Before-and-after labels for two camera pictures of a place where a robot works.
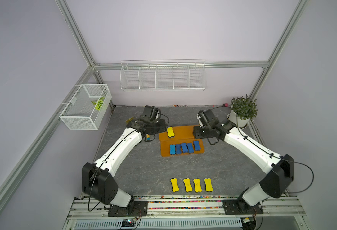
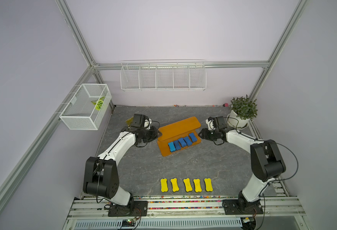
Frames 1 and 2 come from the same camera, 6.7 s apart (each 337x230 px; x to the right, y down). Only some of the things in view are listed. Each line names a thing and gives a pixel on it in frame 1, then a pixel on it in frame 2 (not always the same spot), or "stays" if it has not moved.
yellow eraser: [174, 184] stays
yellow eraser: [187, 182] stays
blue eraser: [184, 147] -> [182, 142]
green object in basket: [100, 103] stays
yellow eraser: [208, 184] stays
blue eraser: [190, 147] -> [187, 141]
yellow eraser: [197, 185] stays
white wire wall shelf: [163, 75] stays
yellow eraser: [170, 132] -> [164, 187]
